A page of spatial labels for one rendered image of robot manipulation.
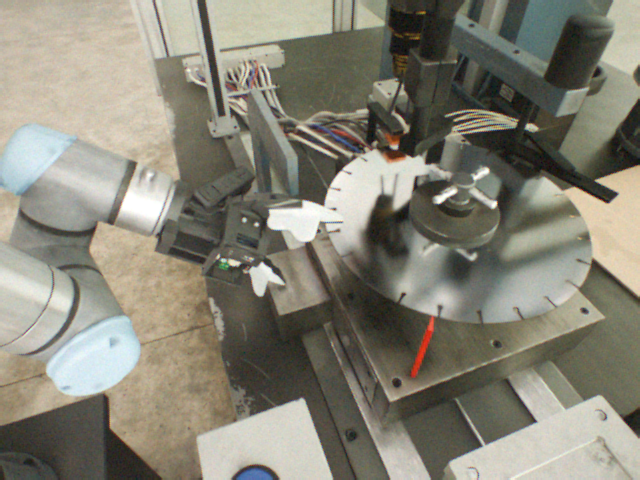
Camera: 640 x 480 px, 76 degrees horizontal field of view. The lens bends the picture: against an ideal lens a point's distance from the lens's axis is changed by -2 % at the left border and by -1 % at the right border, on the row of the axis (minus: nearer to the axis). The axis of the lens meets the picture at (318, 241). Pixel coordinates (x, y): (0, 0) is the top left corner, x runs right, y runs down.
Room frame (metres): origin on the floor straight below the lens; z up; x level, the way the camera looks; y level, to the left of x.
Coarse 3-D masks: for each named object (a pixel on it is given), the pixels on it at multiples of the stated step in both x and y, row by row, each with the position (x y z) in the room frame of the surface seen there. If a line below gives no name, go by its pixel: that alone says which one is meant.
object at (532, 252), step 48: (336, 192) 0.43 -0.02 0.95; (384, 192) 0.43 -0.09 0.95; (528, 192) 0.43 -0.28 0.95; (336, 240) 0.34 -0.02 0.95; (384, 240) 0.34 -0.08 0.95; (432, 240) 0.34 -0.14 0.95; (528, 240) 0.34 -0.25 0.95; (576, 240) 0.34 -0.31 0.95; (384, 288) 0.27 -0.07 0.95; (432, 288) 0.27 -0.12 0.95; (480, 288) 0.27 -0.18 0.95; (528, 288) 0.27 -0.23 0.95; (576, 288) 0.27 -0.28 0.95
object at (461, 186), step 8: (432, 168) 0.42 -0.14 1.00; (440, 168) 0.42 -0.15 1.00; (440, 176) 0.41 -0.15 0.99; (448, 176) 0.41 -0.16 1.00; (456, 176) 0.40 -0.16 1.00; (464, 176) 0.40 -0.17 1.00; (472, 176) 0.40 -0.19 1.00; (480, 176) 0.41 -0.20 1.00; (448, 184) 0.40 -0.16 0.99; (456, 184) 0.38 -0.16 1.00; (464, 184) 0.38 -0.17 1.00; (472, 184) 0.38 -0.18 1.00; (448, 192) 0.37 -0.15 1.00; (456, 192) 0.38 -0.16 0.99; (464, 192) 0.38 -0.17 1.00; (472, 192) 0.38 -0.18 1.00; (480, 192) 0.37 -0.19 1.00; (432, 200) 0.37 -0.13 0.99; (440, 200) 0.36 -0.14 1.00; (456, 200) 0.38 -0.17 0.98; (464, 200) 0.38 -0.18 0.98; (480, 200) 0.36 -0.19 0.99; (488, 200) 0.36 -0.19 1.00
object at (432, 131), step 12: (420, 108) 0.44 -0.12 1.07; (420, 120) 0.44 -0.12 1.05; (432, 120) 0.49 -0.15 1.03; (444, 120) 0.49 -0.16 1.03; (408, 132) 0.46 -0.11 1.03; (420, 132) 0.44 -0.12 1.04; (432, 132) 0.46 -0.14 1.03; (444, 132) 0.47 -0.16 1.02; (408, 144) 0.44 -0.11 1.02; (420, 144) 0.44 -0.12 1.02; (432, 144) 0.46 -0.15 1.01; (444, 144) 0.47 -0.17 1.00; (420, 156) 0.49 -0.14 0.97; (432, 156) 0.47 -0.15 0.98
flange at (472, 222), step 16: (416, 192) 0.42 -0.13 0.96; (432, 192) 0.42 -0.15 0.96; (416, 208) 0.39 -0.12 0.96; (432, 208) 0.39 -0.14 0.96; (448, 208) 0.38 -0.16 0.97; (464, 208) 0.37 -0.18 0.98; (480, 208) 0.39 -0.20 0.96; (496, 208) 0.39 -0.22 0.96; (432, 224) 0.36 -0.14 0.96; (448, 224) 0.36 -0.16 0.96; (464, 224) 0.36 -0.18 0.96; (480, 224) 0.36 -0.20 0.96; (496, 224) 0.36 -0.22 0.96; (448, 240) 0.34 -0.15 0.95; (464, 240) 0.34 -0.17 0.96; (480, 240) 0.34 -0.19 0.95
